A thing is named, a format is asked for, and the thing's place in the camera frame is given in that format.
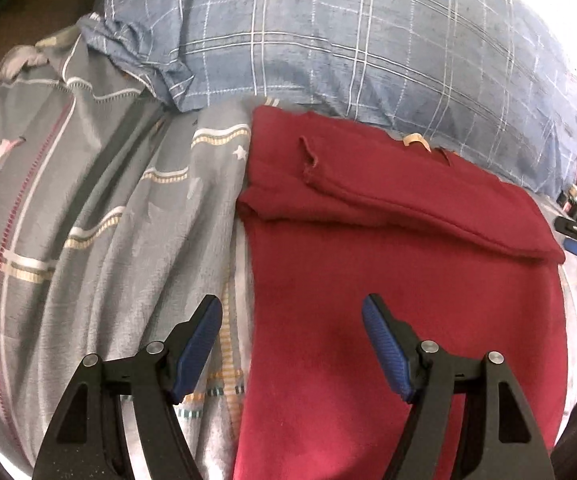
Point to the dark red t-shirt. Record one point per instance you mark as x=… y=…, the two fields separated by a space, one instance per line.
x=368 y=270

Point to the grey star-print bed sheet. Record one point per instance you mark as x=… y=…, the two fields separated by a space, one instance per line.
x=93 y=220

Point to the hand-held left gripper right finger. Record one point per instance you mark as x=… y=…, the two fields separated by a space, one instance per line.
x=384 y=337

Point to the blue plaid pillow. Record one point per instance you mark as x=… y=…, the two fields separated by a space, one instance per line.
x=348 y=45

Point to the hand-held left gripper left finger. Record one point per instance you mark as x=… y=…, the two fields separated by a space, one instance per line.
x=202 y=332

